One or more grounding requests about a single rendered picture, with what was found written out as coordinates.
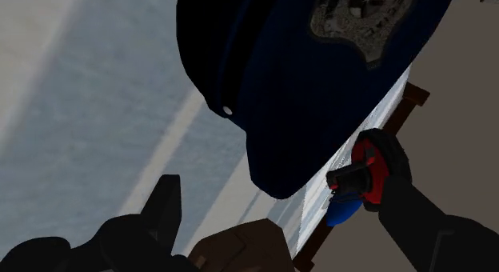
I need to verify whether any pale table with brown frame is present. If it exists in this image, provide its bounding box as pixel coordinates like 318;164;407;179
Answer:
0;0;431;272

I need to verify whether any brown box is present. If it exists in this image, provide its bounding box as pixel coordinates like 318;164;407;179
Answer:
188;218;296;272

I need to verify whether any dark blue cap with badge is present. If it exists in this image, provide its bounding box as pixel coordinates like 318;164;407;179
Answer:
176;0;457;200

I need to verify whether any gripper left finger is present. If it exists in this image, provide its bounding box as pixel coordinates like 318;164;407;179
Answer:
0;174;201;272

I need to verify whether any red black and blue toy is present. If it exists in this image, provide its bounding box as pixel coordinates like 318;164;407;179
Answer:
325;127;413;228

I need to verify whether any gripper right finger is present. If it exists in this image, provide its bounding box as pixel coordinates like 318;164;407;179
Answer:
377;176;499;272

